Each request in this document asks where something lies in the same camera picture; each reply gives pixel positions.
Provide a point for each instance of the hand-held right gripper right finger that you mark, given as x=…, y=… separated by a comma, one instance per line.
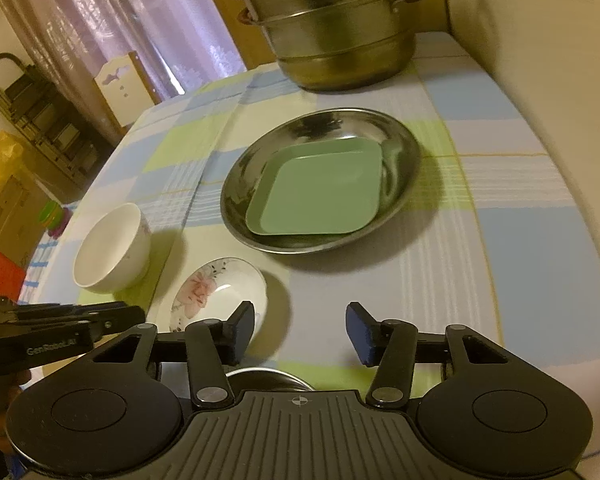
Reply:
x=362, y=332

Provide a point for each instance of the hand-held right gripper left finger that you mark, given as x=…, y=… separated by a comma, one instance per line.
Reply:
x=242, y=332

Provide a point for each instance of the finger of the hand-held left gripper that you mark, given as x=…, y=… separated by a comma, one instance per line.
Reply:
x=70, y=308
x=120, y=317

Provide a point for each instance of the stainless steel bowl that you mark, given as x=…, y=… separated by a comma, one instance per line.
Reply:
x=270, y=380

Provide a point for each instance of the floral white small dish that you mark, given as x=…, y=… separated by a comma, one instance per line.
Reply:
x=205, y=287

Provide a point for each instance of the white ceramic bowl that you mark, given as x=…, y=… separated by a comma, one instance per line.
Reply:
x=112, y=250

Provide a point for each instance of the green square plate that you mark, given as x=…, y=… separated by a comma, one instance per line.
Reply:
x=315, y=195

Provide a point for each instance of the large stainless steel plate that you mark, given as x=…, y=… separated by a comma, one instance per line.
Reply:
x=280, y=145

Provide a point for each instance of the person's left hand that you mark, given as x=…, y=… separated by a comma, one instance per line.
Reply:
x=21, y=382

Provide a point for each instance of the blue white gingham cloth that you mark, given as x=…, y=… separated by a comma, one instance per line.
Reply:
x=47, y=255

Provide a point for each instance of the orange bag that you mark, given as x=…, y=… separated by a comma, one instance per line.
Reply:
x=0, y=277

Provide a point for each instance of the green pink plastic cups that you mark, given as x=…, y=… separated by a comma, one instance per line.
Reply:
x=55, y=217

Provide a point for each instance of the cardboard box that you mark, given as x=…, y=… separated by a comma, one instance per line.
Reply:
x=15, y=220

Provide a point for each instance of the blue green checked tablecloth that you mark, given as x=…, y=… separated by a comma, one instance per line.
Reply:
x=480, y=260

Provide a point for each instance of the yellow plastic bag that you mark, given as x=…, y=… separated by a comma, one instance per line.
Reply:
x=2, y=155

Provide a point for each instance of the black folding rack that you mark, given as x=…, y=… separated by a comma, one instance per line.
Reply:
x=45, y=120

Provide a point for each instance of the white wooden chair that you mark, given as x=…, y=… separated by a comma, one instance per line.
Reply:
x=117, y=85

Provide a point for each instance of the sheer purple curtain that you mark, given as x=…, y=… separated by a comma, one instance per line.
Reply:
x=120, y=5

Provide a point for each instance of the stainless steel steamer pot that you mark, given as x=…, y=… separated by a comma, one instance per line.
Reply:
x=340, y=25

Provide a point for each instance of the wooden door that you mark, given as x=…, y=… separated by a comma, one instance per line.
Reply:
x=225, y=5

